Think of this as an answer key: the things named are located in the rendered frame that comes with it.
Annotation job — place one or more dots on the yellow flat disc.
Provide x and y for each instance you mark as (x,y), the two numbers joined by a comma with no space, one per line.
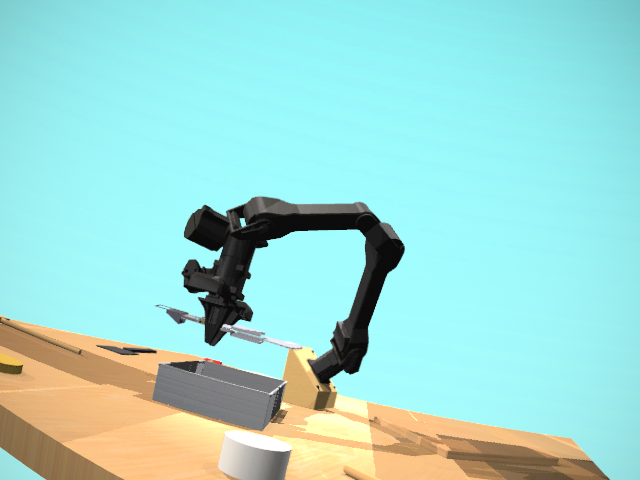
(9,365)

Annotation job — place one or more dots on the grey spatula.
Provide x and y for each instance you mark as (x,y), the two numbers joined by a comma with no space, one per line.
(128,351)

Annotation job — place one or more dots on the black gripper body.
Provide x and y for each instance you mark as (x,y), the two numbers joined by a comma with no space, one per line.
(227,285)

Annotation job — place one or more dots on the white cylinder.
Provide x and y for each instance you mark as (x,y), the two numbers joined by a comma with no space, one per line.
(249,456)

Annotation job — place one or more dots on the grey metal roasting tin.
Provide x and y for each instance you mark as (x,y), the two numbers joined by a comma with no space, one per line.
(220,392)

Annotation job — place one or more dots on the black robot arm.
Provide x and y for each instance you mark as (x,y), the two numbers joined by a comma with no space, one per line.
(270,218)

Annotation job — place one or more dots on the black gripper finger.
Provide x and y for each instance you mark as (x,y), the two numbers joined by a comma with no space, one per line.
(215,314)
(232,320)

